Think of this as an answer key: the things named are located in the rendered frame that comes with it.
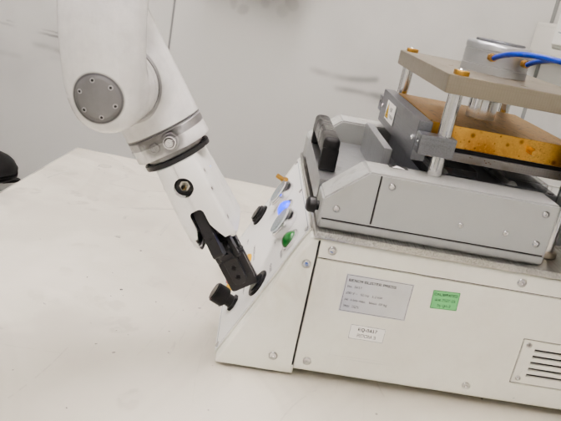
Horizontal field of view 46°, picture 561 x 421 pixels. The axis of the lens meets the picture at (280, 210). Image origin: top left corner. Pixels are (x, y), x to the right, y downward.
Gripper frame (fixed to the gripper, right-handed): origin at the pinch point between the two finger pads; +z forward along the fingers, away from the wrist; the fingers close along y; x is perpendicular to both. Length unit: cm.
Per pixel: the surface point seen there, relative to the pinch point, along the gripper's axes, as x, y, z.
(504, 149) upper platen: -33.0, 1.7, -0.1
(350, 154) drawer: -17.2, 15.9, -2.9
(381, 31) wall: -43, 152, 1
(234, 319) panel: 2.8, -1.4, 4.9
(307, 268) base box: -8.0, -5.1, 1.0
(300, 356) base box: -3.1, -5.1, 10.5
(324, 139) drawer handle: -15.0, 5.0, -8.8
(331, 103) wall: -19, 152, 16
